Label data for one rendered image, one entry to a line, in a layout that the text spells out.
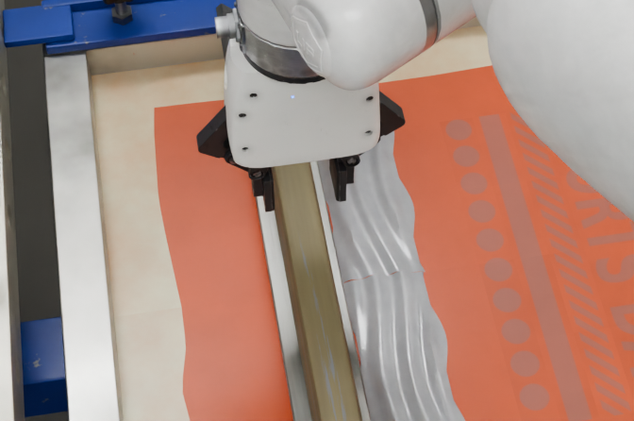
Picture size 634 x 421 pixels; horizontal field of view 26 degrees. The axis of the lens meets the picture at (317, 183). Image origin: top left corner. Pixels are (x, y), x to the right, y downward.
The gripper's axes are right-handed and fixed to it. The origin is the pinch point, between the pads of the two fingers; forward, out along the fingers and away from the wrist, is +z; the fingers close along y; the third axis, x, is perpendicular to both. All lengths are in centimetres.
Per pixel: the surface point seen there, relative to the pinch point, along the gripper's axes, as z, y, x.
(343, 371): 5.8, 0.8, -13.0
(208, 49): 14.6, -4.7, 25.6
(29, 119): 111, -34, 99
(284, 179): 5.8, -0.8, 3.9
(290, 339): 12.3, -2.1, -6.3
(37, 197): 111, -34, 82
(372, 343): 15.8, 4.5, -5.8
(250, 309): 16.3, -4.6, -0.9
